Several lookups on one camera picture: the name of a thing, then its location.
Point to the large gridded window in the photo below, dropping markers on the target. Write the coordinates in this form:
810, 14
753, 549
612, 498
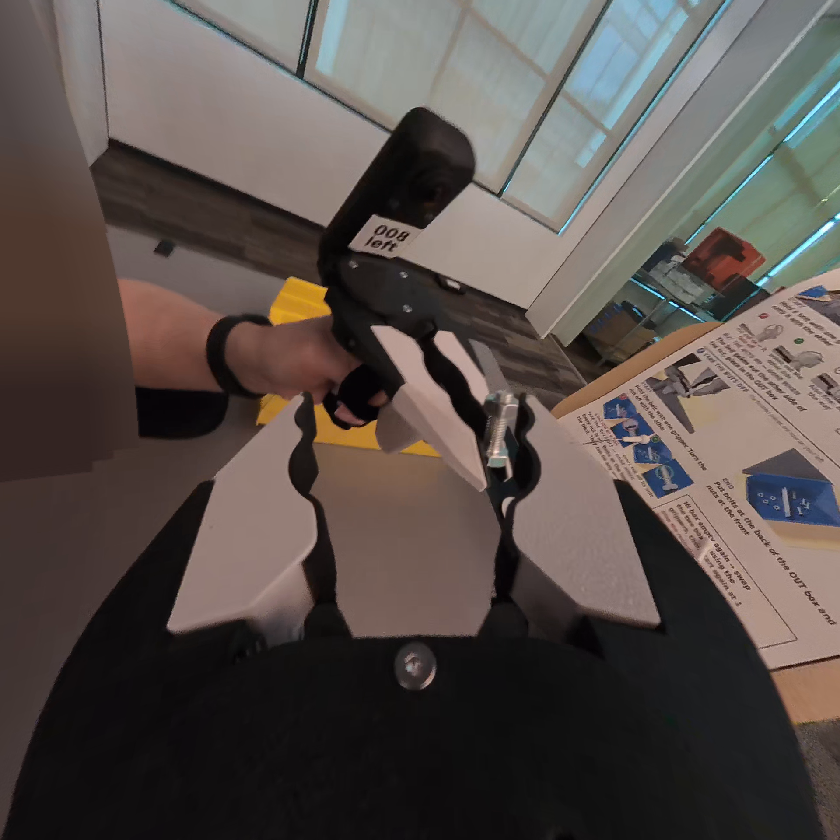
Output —
426, 52

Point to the black floor outlet box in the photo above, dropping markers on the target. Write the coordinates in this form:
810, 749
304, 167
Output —
450, 284

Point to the person's left forearm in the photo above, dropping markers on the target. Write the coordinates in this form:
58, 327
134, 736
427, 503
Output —
164, 341

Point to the person's left hand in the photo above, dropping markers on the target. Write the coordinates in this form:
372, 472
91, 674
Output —
295, 358

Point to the yellow bin with black divider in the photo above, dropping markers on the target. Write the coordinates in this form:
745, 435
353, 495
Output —
302, 302

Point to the printed instruction sheet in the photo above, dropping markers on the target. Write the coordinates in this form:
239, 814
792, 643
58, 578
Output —
722, 459

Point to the red-brown box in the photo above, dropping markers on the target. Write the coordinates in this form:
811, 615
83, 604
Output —
722, 256

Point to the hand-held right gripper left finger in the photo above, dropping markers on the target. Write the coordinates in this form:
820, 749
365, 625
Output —
249, 525

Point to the silver hex bolt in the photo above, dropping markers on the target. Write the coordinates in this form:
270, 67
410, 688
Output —
499, 430

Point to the instruction sheet on wooden board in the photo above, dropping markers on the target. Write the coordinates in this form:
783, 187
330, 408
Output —
814, 689

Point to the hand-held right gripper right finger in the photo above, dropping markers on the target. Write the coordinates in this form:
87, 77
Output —
577, 525

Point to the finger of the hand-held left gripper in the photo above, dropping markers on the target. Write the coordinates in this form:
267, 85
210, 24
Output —
453, 354
426, 400

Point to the small black square object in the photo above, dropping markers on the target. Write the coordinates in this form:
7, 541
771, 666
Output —
164, 248

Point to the black wrist band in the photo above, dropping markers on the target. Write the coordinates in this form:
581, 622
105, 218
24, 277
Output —
216, 367

